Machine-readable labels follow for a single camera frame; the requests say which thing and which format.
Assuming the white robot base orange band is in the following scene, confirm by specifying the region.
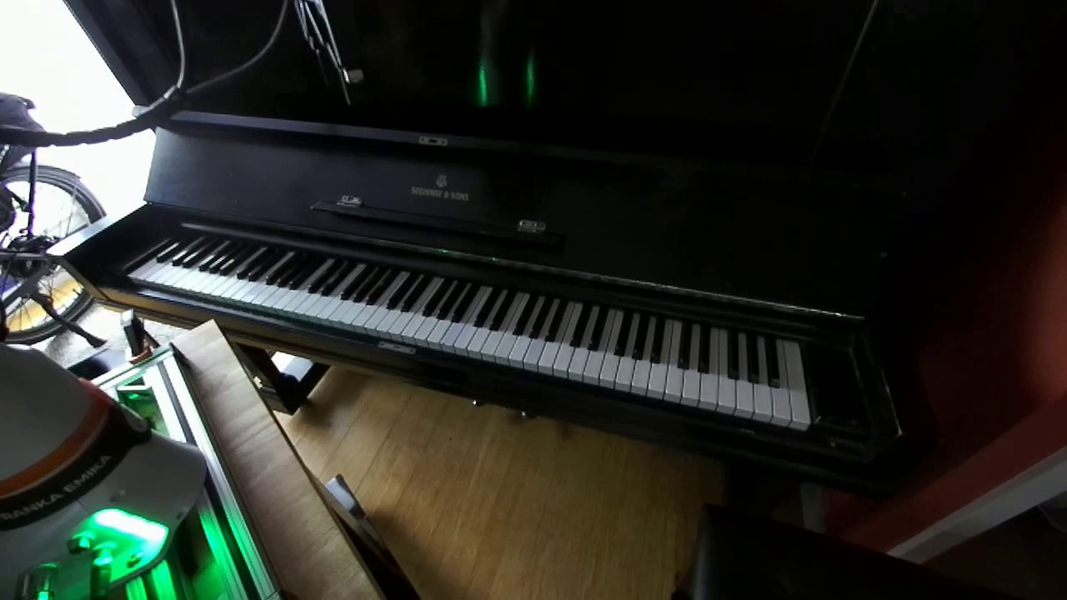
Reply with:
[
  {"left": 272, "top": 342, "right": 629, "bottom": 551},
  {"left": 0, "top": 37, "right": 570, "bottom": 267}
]
[{"left": 0, "top": 342, "right": 211, "bottom": 600}]

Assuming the black bracket under board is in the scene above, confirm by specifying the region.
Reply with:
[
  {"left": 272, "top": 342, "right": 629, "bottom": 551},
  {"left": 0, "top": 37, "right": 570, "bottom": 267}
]
[{"left": 318, "top": 474, "right": 424, "bottom": 600}]

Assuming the black stand foot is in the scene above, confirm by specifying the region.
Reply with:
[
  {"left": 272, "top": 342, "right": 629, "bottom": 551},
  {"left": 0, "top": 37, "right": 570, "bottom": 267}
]
[{"left": 232, "top": 339, "right": 332, "bottom": 416}]

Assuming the aluminium frame with green light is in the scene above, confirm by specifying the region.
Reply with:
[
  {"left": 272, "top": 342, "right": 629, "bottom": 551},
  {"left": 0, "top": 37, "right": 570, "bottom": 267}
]
[{"left": 21, "top": 342, "right": 283, "bottom": 600}]

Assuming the white baseboard strip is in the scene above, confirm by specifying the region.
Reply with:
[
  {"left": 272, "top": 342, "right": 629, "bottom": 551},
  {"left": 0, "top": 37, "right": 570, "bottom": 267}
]
[{"left": 882, "top": 442, "right": 1067, "bottom": 567}]

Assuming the thick black cable bundle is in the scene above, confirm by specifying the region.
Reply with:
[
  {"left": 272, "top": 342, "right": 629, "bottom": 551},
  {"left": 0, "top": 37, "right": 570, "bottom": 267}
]
[{"left": 0, "top": 0, "right": 294, "bottom": 153}]

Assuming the black piano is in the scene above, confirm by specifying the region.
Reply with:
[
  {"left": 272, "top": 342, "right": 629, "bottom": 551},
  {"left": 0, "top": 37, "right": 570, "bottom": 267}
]
[{"left": 59, "top": 0, "right": 929, "bottom": 497}]

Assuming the brown wooden board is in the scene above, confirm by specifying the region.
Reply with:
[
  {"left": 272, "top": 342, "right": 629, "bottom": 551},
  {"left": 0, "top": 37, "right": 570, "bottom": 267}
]
[{"left": 168, "top": 318, "right": 389, "bottom": 600}]

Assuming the black bicycle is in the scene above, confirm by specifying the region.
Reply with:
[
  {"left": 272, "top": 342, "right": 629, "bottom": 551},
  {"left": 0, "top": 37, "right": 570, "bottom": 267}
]
[{"left": 0, "top": 89, "right": 110, "bottom": 347}]

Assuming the thin black cable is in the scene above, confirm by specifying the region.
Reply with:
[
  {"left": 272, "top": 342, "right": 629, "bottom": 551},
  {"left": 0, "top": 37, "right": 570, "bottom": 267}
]
[{"left": 164, "top": 0, "right": 194, "bottom": 98}]

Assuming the grey braided cable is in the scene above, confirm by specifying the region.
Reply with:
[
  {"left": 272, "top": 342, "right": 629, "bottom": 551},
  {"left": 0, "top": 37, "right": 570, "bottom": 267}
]
[{"left": 290, "top": 0, "right": 368, "bottom": 111}]

